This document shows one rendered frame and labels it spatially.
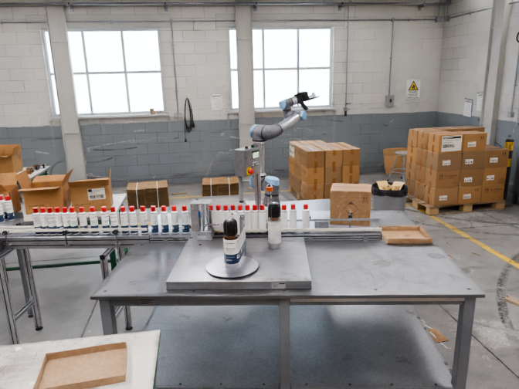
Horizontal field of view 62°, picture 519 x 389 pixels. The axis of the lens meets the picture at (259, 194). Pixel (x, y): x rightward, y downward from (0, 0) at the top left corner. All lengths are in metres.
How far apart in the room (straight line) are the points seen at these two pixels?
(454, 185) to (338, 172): 1.61
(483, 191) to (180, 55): 5.51
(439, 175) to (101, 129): 5.81
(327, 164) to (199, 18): 3.64
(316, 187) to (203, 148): 2.79
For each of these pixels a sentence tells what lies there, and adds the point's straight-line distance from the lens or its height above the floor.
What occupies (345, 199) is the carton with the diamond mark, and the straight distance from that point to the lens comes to 3.33.
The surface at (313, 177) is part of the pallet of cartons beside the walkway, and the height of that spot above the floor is 0.51.
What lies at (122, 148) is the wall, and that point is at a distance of 8.58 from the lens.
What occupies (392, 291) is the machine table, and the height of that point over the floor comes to 0.83.
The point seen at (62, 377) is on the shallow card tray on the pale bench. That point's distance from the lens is 2.07.
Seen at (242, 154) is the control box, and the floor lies 1.44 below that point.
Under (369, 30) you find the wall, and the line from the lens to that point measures 9.07.
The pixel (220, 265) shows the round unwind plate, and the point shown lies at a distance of 2.60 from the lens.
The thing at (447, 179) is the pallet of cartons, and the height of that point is 0.52.
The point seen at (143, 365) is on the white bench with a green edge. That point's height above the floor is 0.80.
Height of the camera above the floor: 1.95
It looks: 15 degrees down
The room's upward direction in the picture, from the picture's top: 1 degrees counter-clockwise
